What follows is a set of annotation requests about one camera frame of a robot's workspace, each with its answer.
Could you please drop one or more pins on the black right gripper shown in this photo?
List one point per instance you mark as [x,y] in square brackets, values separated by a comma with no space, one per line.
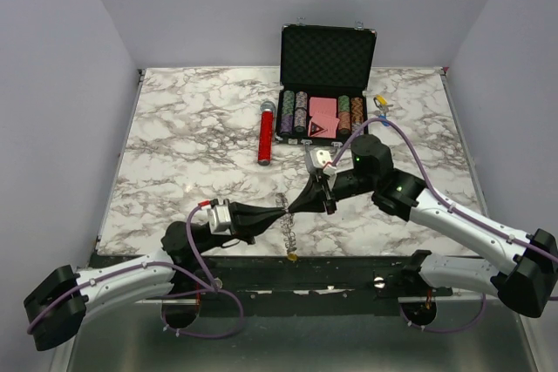
[313,198]

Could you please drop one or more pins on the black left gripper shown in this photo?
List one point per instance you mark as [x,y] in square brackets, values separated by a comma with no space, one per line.
[248,220]

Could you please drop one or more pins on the round metal keyring disc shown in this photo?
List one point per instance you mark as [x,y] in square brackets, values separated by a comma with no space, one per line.
[287,225]

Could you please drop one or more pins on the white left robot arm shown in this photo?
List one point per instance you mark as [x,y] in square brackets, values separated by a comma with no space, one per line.
[66,299]

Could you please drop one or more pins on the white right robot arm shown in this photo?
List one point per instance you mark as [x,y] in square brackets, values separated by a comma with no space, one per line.
[517,267]

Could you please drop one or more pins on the black triangular all-in button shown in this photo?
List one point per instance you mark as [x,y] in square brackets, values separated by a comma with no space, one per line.
[315,129]

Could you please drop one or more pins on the loose pink playing cards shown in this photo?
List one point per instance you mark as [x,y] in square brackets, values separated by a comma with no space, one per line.
[328,123]

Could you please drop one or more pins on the red chip stack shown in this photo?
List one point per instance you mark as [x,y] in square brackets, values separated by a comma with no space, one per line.
[344,124]

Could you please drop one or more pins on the red glitter microphone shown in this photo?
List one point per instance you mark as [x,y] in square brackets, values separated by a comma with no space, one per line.
[268,111]

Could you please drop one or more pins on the purple chip stack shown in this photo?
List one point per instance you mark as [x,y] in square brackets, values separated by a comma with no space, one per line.
[286,125]

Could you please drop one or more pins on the orange blue lower chip stack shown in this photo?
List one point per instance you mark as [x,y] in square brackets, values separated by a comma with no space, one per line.
[299,122]

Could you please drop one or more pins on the pink playing card deck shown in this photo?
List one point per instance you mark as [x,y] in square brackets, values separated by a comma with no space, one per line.
[325,106]

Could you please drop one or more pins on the green chip stack right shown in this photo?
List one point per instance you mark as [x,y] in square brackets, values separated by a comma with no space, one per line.
[343,104]

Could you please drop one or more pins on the orange black chip stack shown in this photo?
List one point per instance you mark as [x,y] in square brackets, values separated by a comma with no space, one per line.
[357,111]

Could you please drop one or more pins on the green blue chip stack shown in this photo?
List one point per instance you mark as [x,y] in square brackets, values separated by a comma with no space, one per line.
[288,103]

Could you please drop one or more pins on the blue key tag far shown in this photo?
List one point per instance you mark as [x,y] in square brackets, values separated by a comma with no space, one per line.
[384,120]

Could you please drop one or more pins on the yellow key tag far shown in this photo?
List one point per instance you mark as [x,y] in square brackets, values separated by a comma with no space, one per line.
[380,100]

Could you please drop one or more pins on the black poker chip case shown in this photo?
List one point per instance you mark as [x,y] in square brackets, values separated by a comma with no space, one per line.
[327,62]

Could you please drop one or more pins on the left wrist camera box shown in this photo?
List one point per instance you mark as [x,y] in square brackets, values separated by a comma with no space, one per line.
[219,218]

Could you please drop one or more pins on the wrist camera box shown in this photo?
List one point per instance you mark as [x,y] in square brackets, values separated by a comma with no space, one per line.
[319,160]
[219,218]

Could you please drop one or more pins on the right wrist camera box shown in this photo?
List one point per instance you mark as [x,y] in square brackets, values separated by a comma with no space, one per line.
[319,160]

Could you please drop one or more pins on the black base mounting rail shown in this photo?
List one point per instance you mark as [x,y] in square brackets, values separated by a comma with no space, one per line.
[311,286]

